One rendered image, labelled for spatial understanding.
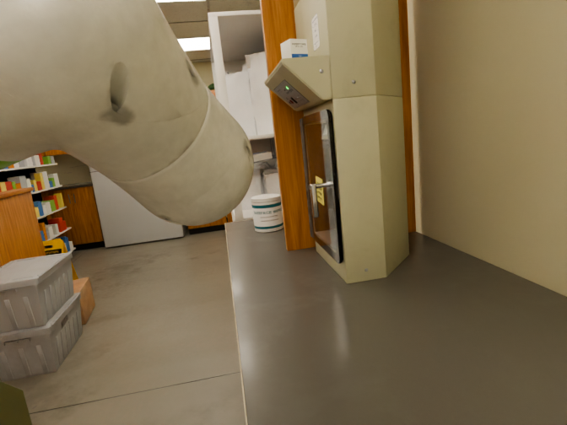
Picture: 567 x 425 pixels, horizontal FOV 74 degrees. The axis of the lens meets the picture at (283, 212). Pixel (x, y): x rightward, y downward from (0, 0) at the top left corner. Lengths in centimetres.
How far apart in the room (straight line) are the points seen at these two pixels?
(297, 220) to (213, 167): 105
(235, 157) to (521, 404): 53
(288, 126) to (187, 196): 102
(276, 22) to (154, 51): 112
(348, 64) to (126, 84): 79
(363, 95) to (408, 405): 67
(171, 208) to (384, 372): 49
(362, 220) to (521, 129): 43
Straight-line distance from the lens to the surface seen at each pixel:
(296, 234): 134
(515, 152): 110
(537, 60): 106
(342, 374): 69
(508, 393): 68
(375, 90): 99
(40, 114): 23
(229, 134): 30
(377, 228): 101
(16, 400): 64
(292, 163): 130
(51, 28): 21
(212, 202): 30
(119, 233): 610
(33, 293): 284
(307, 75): 94
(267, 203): 161
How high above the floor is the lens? 133
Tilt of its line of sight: 11 degrees down
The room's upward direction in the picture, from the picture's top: 6 degrees counter-clockwise
